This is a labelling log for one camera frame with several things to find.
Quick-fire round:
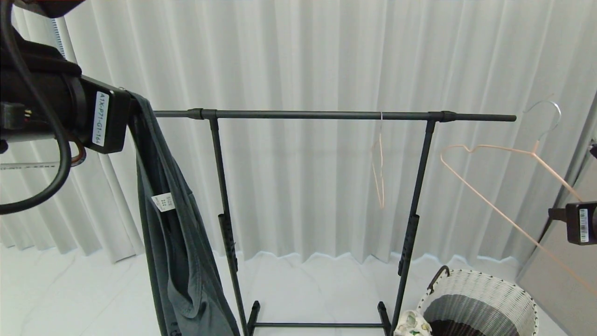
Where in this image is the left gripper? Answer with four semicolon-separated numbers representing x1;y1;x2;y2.
0;70;132;155

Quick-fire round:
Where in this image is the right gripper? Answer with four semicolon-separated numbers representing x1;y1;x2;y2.
566;201;597;246

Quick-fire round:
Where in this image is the pink clothes hanger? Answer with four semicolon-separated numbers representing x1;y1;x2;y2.
440;99;597;297
371;112;387;210

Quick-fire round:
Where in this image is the dark grey sleeveless top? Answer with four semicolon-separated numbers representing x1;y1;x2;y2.
127;91;241;336

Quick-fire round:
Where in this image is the white laundry basket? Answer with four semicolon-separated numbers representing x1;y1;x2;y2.
417;265;540;336

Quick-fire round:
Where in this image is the black clothes rack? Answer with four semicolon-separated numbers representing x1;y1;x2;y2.
154;108;517;336

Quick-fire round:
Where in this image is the cream printed garment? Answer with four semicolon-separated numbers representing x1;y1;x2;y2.
393;309;433;336

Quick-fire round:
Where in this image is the black cable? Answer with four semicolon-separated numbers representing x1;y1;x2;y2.
0;0;73;216

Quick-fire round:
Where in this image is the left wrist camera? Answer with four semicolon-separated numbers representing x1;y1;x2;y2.
0;40;83;78

